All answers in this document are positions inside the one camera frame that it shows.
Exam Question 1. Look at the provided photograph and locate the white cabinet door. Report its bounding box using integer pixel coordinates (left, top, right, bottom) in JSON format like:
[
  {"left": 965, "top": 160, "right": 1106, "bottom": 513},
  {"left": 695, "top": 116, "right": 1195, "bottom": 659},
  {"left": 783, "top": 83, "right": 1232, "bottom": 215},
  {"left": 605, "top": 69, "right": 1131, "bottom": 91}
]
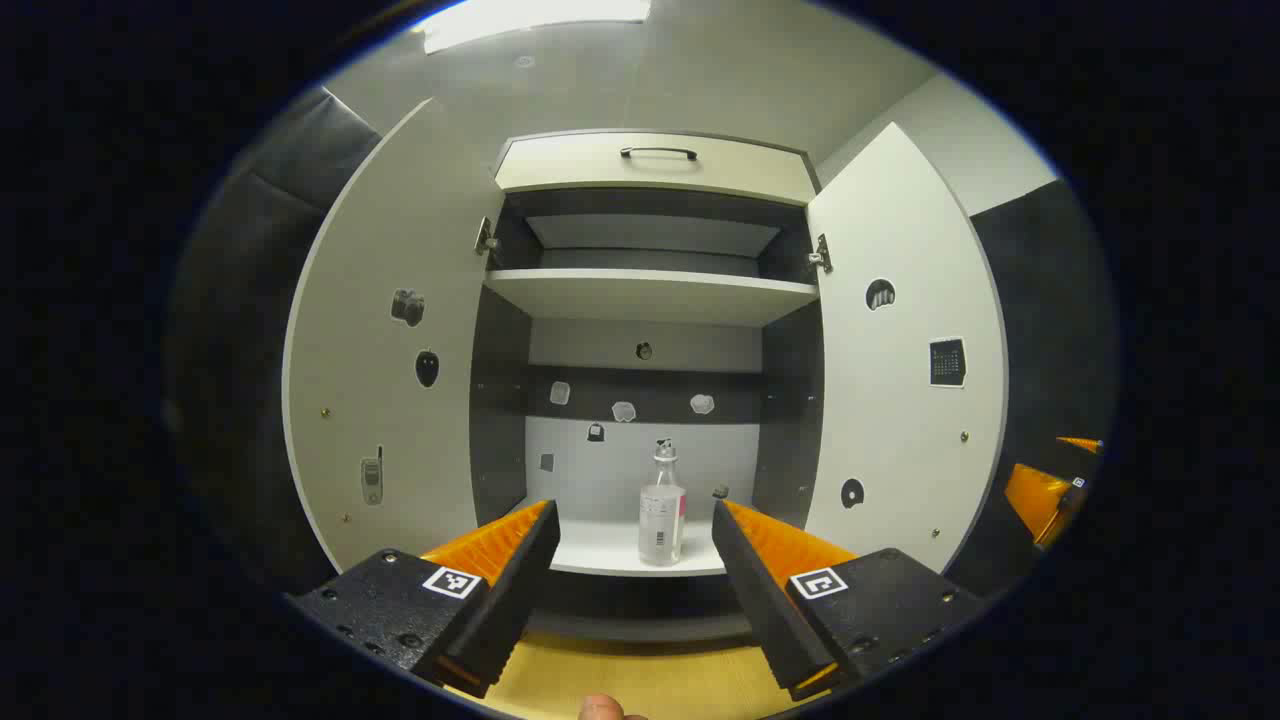
[
  {"left": 805, "top": 122, "right": 1009, "bottom": 576},
  {"left": 282, "top": 97, "right": 506, "bottom": 573}
]

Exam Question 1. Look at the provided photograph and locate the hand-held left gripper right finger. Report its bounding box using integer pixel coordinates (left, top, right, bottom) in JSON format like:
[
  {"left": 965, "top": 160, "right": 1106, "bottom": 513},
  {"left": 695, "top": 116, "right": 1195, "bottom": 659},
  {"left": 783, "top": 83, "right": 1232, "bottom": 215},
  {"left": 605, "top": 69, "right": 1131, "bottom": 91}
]
[{"left": 711, "top": 498, "right": 986, "bottom": 703}]

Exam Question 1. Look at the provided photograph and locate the white and grey cabinet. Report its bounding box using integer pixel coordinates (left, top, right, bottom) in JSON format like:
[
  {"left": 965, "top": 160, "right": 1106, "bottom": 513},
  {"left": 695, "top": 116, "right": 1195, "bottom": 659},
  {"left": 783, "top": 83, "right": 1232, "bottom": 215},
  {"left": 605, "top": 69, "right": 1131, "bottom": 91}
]
[{"left": 470, "top": 128, "right": 826, "bottom": 641}]

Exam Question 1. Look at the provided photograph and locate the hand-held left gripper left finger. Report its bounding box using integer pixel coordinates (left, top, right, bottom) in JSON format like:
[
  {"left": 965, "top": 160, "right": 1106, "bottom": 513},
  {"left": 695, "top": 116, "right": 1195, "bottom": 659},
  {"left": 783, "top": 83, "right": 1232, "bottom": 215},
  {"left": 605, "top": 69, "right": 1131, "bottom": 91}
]
[{"left": 285, "top": 498, "right": 562, "bottom": 699}]

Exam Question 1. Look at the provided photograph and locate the clear plastic bottle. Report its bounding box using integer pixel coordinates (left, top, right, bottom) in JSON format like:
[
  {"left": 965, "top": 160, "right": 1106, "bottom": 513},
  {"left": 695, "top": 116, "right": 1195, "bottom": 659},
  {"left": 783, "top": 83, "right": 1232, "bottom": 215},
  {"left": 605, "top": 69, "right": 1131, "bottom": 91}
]
[{"left": 639, "top": 437, "right": 688, "bottom": 567}]

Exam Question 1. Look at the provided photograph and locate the ceiling light panel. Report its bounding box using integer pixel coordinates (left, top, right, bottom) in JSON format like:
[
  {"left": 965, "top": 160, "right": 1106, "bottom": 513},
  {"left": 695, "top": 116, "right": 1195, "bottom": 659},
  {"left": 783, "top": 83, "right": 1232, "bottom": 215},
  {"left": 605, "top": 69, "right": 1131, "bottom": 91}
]
[{"left": 415, "top": 0, "right": 653, "bottom": 56}]

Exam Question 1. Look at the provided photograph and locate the white cabinet drawer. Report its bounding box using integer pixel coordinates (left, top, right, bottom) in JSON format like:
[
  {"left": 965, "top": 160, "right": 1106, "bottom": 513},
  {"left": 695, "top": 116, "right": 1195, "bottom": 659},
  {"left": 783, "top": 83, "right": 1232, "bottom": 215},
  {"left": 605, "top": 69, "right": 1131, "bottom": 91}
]
[{"left": 493, "top": 131, "right": 821, "bottom": 207}]

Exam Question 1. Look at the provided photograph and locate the black backdrop cloth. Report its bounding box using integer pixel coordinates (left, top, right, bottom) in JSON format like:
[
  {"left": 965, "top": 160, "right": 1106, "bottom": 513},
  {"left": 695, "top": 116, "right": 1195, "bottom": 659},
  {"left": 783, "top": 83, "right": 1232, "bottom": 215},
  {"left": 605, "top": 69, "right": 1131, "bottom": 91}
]
[
  {"left": 165, "top": 85, "right": 386, "bottom": 596},
  {"left": 945, "top": 178, "right": 1119, "bottom": 601}
]

